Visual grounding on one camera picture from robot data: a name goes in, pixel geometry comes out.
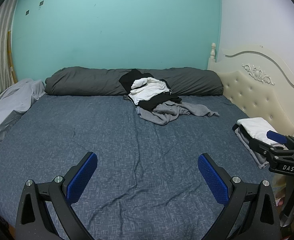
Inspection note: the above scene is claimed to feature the folded clothes stack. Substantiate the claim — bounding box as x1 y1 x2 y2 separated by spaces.
232 117 287 169

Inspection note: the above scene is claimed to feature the black garment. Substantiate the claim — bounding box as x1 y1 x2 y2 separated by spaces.
119 69 182 112

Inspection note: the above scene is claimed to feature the wooden pole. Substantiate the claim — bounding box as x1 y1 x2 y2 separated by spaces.
7 30 18 83

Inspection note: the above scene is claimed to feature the cream tufted headboard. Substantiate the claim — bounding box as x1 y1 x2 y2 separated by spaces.
208 43 294 137

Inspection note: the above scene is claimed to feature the grey knit sweater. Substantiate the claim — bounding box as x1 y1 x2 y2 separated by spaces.
136 101 219 126

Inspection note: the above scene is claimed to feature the white black-collared polo shirt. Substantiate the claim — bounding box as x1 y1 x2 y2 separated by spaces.
129 77 172 106

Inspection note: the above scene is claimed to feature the dark grey long pillow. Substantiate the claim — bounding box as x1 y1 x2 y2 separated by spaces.
45 67 223 96

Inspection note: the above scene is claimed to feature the light grey blanket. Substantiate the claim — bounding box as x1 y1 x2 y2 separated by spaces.
0 79 45 144

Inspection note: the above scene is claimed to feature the blue patterned bed sheet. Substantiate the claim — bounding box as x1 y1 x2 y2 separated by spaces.
0 95 274 239

